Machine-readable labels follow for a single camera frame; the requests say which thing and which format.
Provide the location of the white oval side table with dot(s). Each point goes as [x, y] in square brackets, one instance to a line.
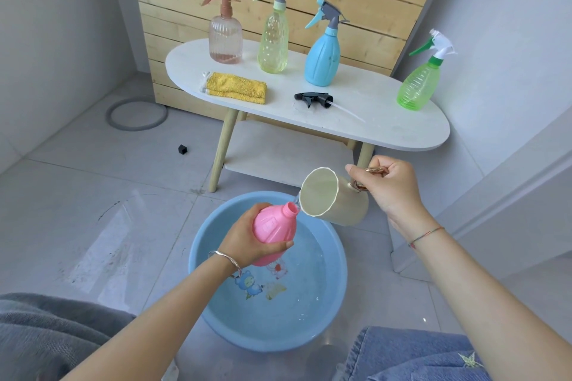
[357, 108]

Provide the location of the pink plastic spray bottle body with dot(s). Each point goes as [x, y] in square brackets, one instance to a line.
[270, 226]

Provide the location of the person's leg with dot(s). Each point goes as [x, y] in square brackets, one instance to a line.
[411, 356]
[49, 336]

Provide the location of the blue spray bottle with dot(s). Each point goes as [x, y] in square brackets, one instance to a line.
[322, 59]

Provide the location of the person's left leg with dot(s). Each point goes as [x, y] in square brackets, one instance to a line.
[49, 336]

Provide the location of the person's right leg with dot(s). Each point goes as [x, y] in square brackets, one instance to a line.
[411, 356]

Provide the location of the person's right thumb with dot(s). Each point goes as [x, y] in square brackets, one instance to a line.
[361, 171]

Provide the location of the person's left forearm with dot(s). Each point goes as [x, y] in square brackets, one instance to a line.
[161, 322]

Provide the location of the ribbed brown-pink spray bottle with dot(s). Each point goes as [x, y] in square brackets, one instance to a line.
[225, 39]

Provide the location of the person's left hand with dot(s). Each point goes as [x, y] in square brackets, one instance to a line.
[237, 238]

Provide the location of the black spray nozzle head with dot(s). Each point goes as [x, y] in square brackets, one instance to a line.
[313, 99]

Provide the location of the blue plastic wash basin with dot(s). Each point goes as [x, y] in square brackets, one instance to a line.
[286, 305]

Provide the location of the yellow folded cleaning cloth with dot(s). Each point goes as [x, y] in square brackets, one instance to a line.
[237, 87]

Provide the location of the person's right hand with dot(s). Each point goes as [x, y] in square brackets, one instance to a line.
[395, 195]

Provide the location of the small black cap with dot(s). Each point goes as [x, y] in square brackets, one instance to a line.
[182, 149]

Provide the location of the person's right forearm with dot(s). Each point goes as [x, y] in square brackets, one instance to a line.
[487, 305]

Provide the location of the yellow-green spray bottle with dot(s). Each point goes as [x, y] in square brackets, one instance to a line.
[273, 41]

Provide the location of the person's left thumb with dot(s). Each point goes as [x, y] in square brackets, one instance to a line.
[279, 247]

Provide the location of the green spray bottle white nozzle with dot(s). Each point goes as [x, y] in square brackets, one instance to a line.
[419, 86]

